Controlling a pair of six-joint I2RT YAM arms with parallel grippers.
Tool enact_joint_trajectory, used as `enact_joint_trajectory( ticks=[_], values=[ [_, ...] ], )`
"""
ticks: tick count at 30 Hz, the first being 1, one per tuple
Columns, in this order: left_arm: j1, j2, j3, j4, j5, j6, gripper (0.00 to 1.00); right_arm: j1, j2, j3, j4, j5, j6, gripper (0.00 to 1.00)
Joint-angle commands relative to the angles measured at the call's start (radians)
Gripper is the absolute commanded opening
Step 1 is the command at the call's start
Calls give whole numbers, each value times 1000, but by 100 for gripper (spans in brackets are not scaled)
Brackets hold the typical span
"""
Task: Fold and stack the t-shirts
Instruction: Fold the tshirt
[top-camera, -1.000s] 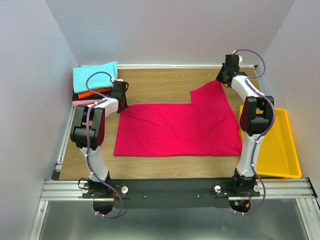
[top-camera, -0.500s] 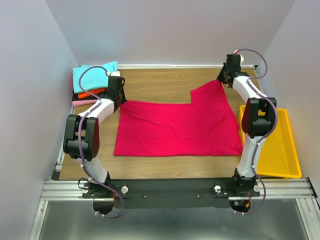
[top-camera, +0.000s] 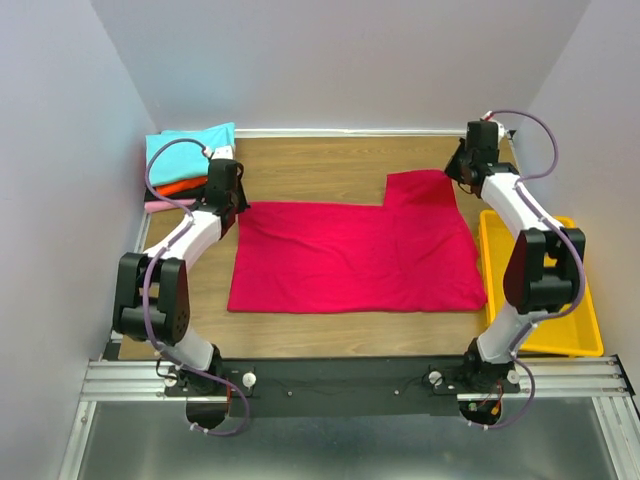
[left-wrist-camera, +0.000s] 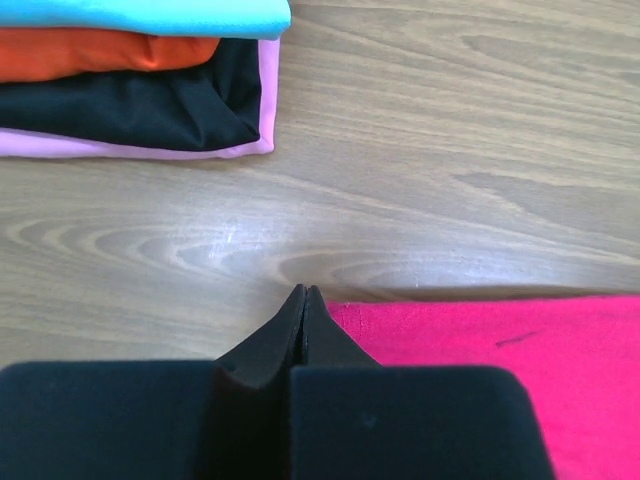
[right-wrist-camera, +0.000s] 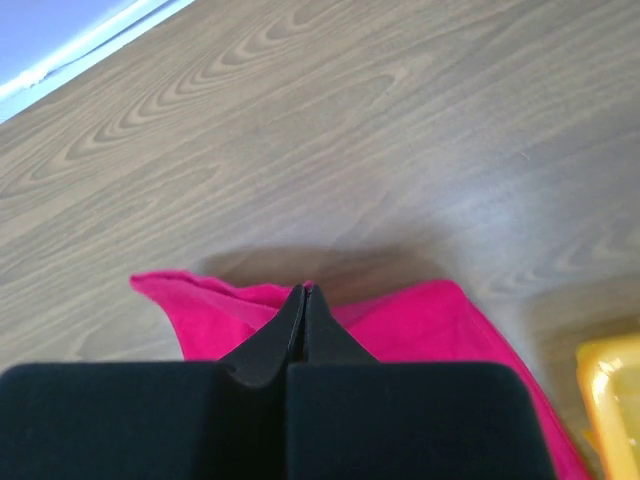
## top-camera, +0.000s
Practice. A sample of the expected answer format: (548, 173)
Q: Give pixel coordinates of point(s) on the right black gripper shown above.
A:
(455, 163)

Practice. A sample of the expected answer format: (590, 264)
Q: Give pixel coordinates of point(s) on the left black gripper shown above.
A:
(236, 204)

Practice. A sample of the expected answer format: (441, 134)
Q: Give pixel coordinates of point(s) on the red t shirt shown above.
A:
(412, 253)

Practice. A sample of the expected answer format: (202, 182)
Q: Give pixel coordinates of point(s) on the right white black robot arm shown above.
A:
(544, 278)

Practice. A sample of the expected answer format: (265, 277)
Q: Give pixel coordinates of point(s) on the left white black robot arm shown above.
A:
(152, 293)

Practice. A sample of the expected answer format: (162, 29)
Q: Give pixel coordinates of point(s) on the folded black t shirt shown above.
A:
(193, 193)

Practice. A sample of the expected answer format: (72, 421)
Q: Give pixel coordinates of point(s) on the folded cyan t shirt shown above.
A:
(184, 160)

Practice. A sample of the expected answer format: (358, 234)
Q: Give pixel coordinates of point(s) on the folded orange t shirt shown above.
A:
(181, 186)

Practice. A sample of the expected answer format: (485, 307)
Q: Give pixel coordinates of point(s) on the yellow plastic bin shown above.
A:
(575, 335)

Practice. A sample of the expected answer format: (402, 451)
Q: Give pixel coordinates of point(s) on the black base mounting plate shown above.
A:
(345, 387)

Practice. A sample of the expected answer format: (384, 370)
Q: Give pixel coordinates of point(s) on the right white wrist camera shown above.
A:
(500, 125)

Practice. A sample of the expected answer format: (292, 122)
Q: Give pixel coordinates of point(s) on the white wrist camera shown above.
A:
(500, 125)
(225, 152)

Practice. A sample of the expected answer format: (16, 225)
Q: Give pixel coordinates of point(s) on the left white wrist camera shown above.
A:
(225, 152)

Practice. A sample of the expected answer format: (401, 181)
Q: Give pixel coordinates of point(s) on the aluminium extrusion frame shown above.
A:
(581, 420)

